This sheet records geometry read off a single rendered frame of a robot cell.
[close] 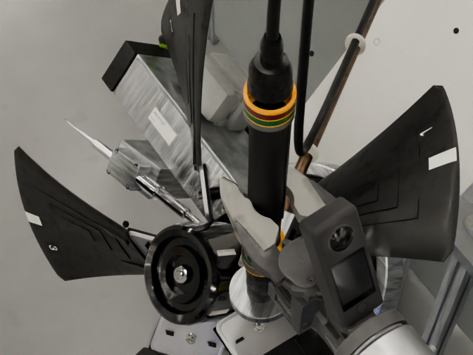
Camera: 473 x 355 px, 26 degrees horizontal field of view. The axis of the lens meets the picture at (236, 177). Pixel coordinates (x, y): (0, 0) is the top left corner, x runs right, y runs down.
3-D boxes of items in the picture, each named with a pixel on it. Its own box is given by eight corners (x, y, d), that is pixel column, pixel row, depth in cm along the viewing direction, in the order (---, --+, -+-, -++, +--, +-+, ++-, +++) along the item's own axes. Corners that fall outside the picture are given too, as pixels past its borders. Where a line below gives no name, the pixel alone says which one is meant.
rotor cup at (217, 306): (185, 263, 136) (113, 270, 126) (244, 187, 130) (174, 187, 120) (245, 349, 130) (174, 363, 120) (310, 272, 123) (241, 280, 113)
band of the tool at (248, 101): (254, 86, 86) (254, 64, 84) (302, 101, 85) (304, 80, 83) (234, 125, 84) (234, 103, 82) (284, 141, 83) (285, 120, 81)
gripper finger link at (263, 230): (200, 221, 101) (265, 283, 97) (198, 189, 95) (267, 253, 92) (223, 202, 102) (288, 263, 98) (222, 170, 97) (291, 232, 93)
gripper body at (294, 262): (260, 289, 98) (334, 389, 93) (262, 246, 91) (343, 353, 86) (325, 251, 101) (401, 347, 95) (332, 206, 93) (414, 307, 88)
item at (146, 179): (222, 246, 136) (68, 126, 156) (227, 232, 135) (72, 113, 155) (210, 247, 134) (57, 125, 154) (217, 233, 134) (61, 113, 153)
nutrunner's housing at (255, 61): (250, 284, 117) (257, 10, 78) (282, 295, 116) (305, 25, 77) (237, 313, 115) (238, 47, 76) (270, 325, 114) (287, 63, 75)
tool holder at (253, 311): (249, 244, 117) (250, 198, 108) (307, 264, 115) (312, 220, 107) (219, 310, 112) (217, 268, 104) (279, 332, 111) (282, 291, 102)
